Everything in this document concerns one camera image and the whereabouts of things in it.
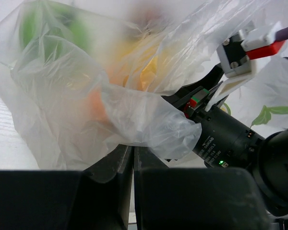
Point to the dark red fake fruit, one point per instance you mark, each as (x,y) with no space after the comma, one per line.
(148,17)

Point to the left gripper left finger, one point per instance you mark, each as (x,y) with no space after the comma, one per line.
(97,198)

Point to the green fake fruit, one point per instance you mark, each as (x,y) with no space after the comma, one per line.
(49,18)

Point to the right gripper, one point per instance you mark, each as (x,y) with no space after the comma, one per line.
(224,141)

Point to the orange fake fruit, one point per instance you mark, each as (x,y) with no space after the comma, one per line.
(96,107)

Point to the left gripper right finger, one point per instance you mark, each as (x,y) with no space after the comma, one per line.
(195,198)

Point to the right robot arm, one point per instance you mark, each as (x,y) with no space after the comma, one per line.
(270,172)

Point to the translucent plastic bag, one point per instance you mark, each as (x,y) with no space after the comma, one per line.
(48,98)

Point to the yellow fake lemon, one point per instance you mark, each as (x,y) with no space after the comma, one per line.
(135,63)

